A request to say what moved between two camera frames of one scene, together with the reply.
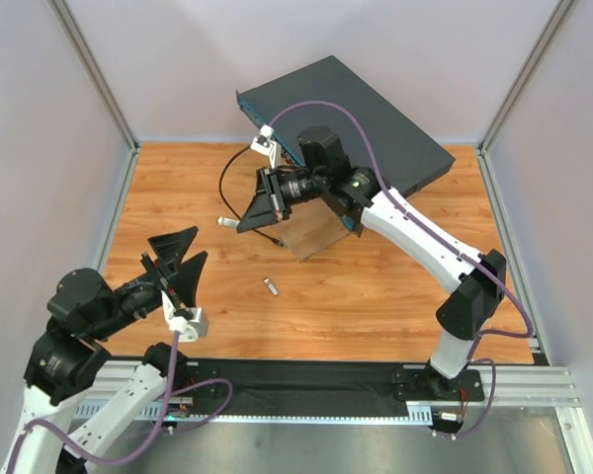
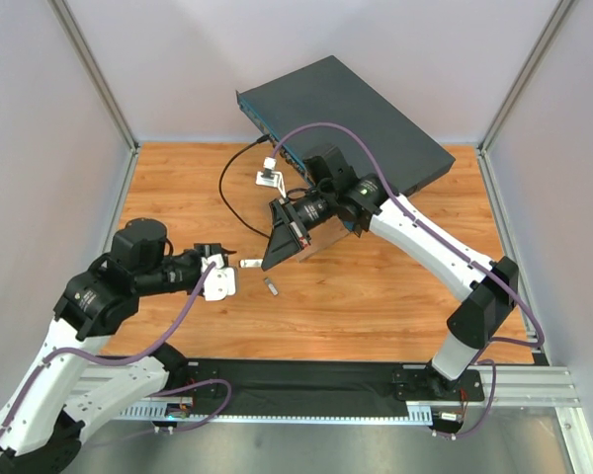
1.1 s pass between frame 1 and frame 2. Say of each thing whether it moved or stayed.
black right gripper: moved
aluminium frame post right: stayed
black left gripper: moved
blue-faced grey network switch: stayed
